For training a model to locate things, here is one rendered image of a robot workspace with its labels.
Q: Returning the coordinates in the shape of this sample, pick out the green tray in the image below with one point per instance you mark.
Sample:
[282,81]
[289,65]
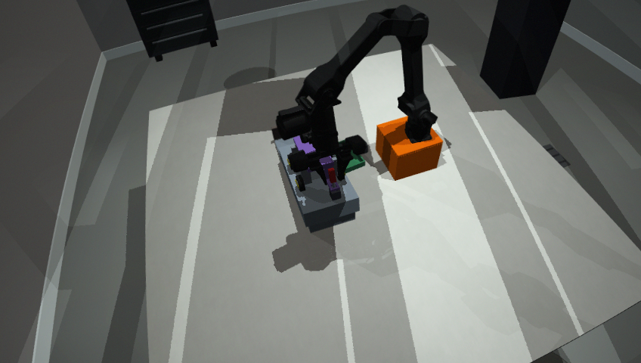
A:
[357,165]
[355,159]

